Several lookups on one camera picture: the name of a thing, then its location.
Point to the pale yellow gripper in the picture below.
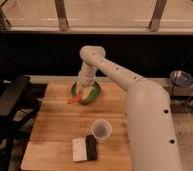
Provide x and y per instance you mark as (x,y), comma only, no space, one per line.
(86,91)

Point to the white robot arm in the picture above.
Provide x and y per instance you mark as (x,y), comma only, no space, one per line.
(152,139)

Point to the green ceramic bowl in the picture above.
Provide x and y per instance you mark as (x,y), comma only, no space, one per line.
(76,89)

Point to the clear plastic cup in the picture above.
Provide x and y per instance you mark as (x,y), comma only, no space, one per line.
(101,129)

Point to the black sponge block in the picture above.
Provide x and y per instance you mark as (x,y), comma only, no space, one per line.
(91,147)

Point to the white sponge block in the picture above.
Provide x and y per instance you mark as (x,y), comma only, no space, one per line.
(79,149)

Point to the wooden cutting board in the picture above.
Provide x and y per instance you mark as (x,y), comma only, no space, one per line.
(58,123)

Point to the black chair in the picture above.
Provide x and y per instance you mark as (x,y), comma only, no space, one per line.
(19,103)

